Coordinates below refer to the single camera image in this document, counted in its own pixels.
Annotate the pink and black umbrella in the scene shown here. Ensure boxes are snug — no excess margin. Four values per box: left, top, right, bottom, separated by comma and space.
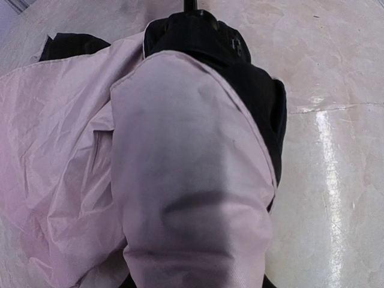
1, 1, 287, 287

